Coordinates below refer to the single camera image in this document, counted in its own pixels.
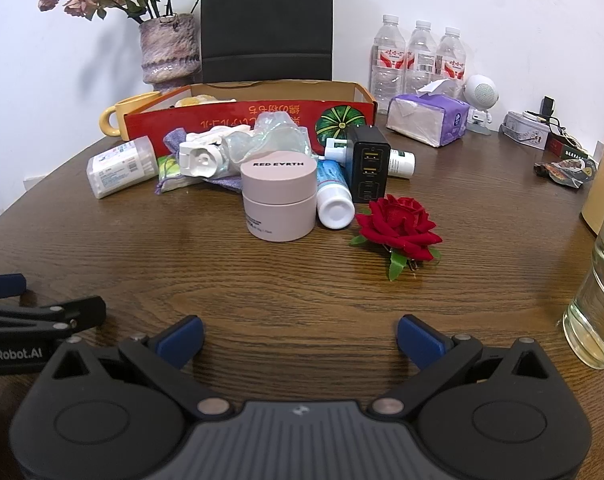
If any glass of water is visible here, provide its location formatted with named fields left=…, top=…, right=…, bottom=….
left=562, top=176, right=604, bottom=371

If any black chair back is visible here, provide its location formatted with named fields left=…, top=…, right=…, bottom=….
left=201, top=0, right=334, bottom=84

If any pink cosmetic jar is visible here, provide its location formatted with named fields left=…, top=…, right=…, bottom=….
left=240, top=150, right=319, bottom=242

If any purple tissue pack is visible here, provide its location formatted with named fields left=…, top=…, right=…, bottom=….
left=386, top=79, right=471, bottom=148

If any cotton swab container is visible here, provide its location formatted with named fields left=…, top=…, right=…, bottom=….
left=86, top=136, right=159, bottom=200

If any clear plastic bag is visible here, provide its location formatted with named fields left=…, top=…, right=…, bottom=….
left=222, top=111, right=313, bottom=173

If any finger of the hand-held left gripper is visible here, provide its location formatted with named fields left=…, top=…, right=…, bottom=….
left=0, top=296, right=107, bottom=343
left=0, top=273, right=27, bottom=303

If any crumpled snack packet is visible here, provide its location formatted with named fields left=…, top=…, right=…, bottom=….
left=534, top=156, right=598, bottom=190

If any white tube blue label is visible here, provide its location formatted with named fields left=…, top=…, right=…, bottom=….
left=316, top=157, right=357, bottom=230

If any yellow ceramic mug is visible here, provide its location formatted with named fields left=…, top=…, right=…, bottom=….
left=99, top=92, right=161, bottom=137

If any white bottle green label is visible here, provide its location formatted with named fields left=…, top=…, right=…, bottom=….
left=324, top=138, right=415, bottom=178

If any clear water bottle red label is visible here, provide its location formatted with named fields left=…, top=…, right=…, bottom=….
left=406, top=20, right=439, bottom=96
left=371, top=14, right=407, bottom=103
left=436, top=26, right=467, bottom=83

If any dark red box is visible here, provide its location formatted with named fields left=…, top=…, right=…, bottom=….
left=546, top=132, right=590, bottom=158

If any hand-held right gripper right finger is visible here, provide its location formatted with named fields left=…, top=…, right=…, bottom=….
left=369, top=314, right=562, bottom=418

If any white plastic device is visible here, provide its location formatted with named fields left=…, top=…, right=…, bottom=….
left=178, top=127, right=255, bottom=179

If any purple ceramic vase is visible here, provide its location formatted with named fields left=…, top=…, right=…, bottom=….
left=139, top=14, right=203, bottom=95

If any black multi-port charger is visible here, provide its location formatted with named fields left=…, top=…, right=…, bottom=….
left=346, top=125, right=391, bottom=204

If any pale yellow packet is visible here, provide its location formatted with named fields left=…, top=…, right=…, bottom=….
left=174, top=94, right=237, bottom=108

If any green packet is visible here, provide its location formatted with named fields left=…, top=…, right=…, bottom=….
left=158, top=156, right=193, bottom=191

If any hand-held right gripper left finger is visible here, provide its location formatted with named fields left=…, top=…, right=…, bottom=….
left=42, top=315, right=233, bottom=421

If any red fabric rose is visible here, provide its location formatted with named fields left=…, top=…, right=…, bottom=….
left=351, top=194, right=443, bottom=282

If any white robot-shaped speaker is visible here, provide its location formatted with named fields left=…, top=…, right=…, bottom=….
left=462, top=74, right=500, bottom=136

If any red cardboard box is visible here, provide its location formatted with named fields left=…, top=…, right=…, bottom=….
left=123, top=80, right=377, bottom=142

